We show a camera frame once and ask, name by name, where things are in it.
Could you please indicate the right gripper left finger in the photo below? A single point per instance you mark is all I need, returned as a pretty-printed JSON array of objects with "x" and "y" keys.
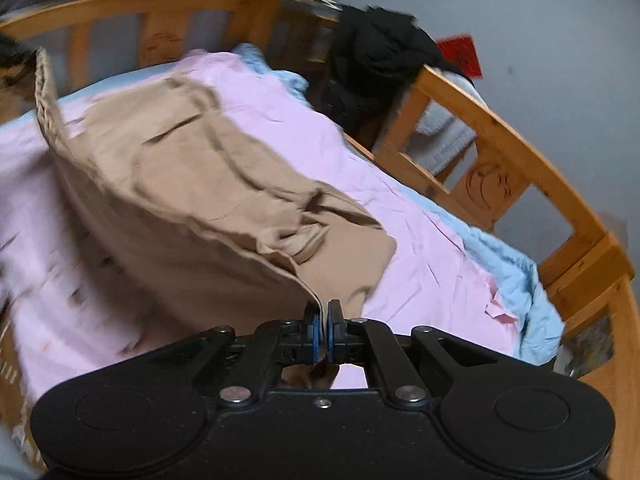
[{"x": 274, "y": 346}]

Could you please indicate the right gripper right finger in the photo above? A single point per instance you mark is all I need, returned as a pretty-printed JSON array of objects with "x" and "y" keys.
[{"x": 373, "y": 346}]

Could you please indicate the tan hooded jacket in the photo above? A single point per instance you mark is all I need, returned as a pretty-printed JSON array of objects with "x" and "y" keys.
[{"x": 214, "y": 224}]

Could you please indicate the light blue blanket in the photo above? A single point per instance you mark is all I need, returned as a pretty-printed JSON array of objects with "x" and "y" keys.
[{"x": 500, "y": 269}]

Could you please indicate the pink bed sheet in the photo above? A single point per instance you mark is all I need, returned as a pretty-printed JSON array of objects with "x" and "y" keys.
[{"x": 246, "y": 103}]

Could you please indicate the grey white towel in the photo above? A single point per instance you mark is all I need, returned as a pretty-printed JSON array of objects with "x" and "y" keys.
[{"x": 439, "y": 138}]

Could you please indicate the wooden bed frame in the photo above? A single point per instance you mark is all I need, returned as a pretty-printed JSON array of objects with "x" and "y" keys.
[{"x": 588, "y": 277}]

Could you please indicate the black jacket on rail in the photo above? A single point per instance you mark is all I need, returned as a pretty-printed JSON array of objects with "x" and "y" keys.
[{"x": 375, "y": 55}]

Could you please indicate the red paper wall decoration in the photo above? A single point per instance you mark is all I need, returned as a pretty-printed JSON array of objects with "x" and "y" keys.
[{"x": 461, "y": 51}]

